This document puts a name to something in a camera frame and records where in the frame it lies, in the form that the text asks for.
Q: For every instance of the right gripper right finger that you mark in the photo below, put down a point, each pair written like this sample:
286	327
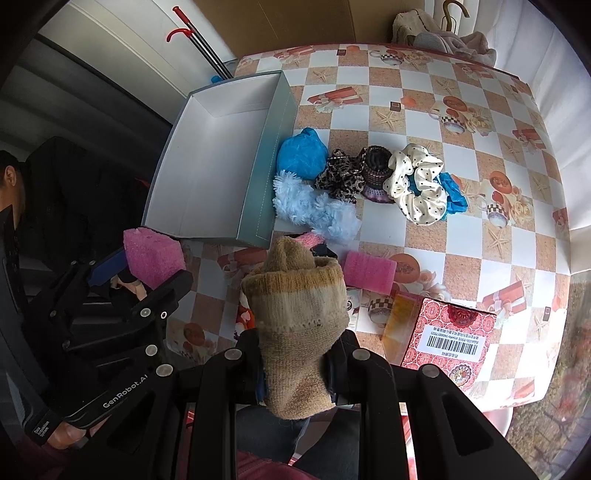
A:
355	375

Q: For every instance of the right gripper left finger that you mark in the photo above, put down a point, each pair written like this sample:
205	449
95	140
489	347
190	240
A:
236	374

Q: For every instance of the beige knitted sock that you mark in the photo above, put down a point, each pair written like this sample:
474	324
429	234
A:
298	302

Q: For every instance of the pink foam sponge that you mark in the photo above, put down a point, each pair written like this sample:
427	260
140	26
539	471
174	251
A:
368	272
152	257

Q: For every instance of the pink and black sock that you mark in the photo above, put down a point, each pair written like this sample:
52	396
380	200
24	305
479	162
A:
315	243

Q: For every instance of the light blue fluffy sock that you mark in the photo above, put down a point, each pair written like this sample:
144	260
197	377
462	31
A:
300	203

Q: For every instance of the leopard print scrunchie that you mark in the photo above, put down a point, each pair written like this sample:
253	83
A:
342	178

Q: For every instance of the blue mesh cloth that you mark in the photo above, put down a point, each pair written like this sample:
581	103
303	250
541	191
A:
441	198

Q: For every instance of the white polka dot scrunchie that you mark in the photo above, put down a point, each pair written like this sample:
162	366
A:
414	160

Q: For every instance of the dark knitted purple sock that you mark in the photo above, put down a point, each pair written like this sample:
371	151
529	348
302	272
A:
375	170

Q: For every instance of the person's left hand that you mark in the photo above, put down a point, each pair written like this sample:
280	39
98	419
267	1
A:
66	435

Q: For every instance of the red patterned carton box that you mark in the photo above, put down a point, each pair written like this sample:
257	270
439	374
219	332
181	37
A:
422	330

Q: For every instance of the grey-green storage box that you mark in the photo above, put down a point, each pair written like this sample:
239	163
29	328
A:
214	178

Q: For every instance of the checkered printed tablecloth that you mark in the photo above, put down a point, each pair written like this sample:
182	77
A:
473	211

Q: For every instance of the brown cardboard sheet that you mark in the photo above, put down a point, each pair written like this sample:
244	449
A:
257	26

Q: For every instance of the pile of clothes behind table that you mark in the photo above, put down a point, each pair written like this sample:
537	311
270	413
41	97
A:
418	29

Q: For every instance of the white curtain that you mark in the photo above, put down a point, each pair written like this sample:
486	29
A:
530	46

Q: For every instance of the red-handled mop poles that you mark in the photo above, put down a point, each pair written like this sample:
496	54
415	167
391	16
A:
190	31

